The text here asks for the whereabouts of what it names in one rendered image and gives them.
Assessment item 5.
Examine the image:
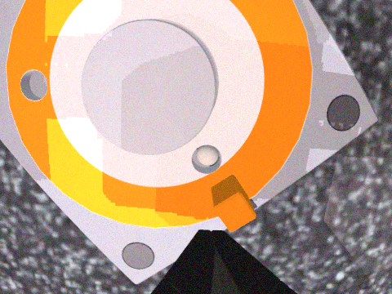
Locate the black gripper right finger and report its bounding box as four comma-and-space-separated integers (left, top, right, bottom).
210, 229, 297, 294

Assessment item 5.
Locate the orange round plate with tab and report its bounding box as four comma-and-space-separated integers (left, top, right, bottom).
6, 0, 313, 232

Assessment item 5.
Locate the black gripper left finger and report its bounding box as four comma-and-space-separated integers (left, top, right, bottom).
151, 229, 216, 294

